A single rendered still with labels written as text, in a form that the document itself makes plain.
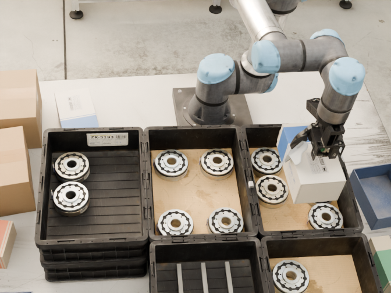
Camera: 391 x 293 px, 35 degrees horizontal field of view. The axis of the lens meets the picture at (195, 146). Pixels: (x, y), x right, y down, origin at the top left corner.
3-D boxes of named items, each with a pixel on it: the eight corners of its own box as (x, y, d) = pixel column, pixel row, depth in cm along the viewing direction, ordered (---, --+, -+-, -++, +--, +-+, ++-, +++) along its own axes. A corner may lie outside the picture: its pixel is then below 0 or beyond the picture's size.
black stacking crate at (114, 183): (48, 153, 193) (44, 129, 184) (142, 150, 197) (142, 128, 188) (40, 266, 169) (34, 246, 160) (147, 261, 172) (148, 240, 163)
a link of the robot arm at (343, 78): (360, 52, 136) (373, 79, 131) (347, 86, 145) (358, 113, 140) (326, 53, 135) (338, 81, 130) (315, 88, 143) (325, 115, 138)
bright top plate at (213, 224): (208, 207, 179) (208, 206, 179) (242, 208, 180) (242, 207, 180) (208, 237, 173) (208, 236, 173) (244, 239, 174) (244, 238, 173)
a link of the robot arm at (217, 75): (192, 81, 213) (195, 50, 203) (229, 79, 215) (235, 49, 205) (198, 104, 205) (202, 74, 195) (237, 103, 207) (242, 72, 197)
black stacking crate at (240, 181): (144, 150, 197) (144, 128, 188) (234, 148, 200) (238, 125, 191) (149, 261, 172) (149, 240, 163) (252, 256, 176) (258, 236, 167)
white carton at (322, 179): (276, 144, 172) (282, 124, 165) (316, 141, 174) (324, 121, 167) (293, 204, 160) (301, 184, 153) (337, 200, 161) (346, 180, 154)
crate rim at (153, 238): (143, 131, 189) (143, 126, 187) (238, 129, 193) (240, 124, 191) (149, 245, 165) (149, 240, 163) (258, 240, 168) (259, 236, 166)
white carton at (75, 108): (100, 146, 210) (99, 129, 203) (66, 153, 207) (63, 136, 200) (89, 104, 222) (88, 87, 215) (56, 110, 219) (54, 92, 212)
